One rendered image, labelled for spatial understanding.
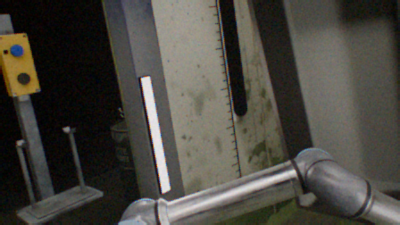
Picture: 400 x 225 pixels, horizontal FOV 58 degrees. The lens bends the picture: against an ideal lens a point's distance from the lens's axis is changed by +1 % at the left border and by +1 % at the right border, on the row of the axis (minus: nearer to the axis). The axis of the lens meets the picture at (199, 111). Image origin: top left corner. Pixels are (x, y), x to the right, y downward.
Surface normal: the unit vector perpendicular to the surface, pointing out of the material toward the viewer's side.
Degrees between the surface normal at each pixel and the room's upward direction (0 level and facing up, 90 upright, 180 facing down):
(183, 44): 90
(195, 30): 90
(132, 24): 90
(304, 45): 102
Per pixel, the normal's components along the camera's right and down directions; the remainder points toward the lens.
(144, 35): 0.69, 0.04
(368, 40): -0.63, 0.43
